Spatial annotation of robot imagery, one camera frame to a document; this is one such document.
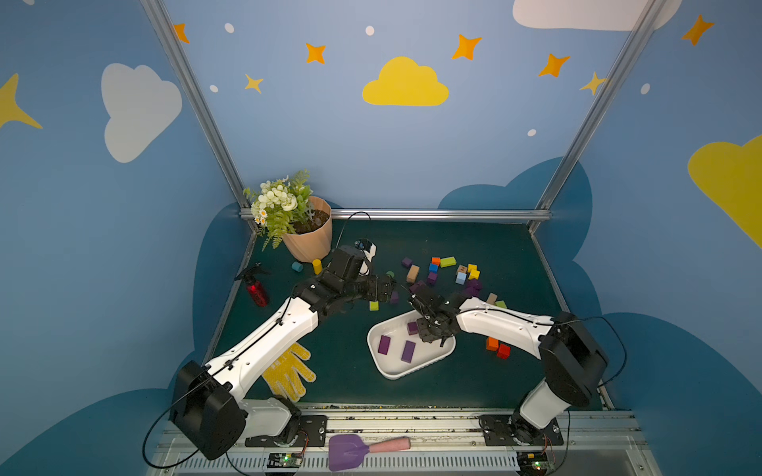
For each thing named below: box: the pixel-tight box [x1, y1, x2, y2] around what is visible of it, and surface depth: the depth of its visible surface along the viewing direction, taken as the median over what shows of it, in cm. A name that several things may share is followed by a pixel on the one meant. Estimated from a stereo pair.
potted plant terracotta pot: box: [243, 168, 333, 263], surface depth 90 cm
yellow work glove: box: [261, 342, 317, 403], surface depth 85 cm
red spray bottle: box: [234, 261, 271, 308], surface depth 90 cm
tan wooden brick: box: [405, 263, 420, 284], surface depth 106 cm
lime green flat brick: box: [439, 255, 458, 268], surface depth 112 cm
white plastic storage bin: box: [367, 309, 457, 380], surface depth 90 cm
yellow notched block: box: [467, 263, 481, 281], surface depth 106 cm
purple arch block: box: [465, 279, 483, 298], surface depth 105 cm
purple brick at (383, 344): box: [377, 335, 391, 356], surface depth 90 cm
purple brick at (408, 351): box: [400, 340, 416, 364], surface depth 90 cm
